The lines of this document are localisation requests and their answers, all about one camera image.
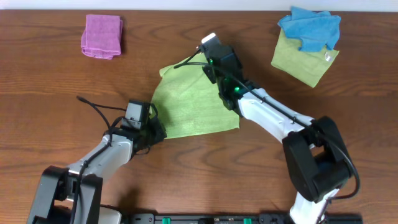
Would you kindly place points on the crumpled blue cloth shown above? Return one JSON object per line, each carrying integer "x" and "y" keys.
{"x": 315, "y": 30}

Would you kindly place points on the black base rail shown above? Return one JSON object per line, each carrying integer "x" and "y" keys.
{"x": 264, "y": 218}

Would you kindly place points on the folded pink cloth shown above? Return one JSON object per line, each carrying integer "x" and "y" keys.
{"x": 101, "y": 37}

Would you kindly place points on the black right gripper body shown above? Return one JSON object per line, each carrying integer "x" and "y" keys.
{"x": 210, "y": 72}

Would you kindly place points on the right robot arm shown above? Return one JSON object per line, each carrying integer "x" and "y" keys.
{"x": 317, "y": 160}

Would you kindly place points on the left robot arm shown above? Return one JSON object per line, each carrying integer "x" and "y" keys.
{"x": 73, "y": 194}

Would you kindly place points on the light green cloth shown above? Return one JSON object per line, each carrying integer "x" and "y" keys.
{"x": 188, "y": 103}

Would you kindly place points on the olive green cloth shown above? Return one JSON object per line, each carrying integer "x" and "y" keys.
{"x": 308, "y": 67}

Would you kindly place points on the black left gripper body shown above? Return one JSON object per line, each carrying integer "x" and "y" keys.
{"x": 155, "y": 132}

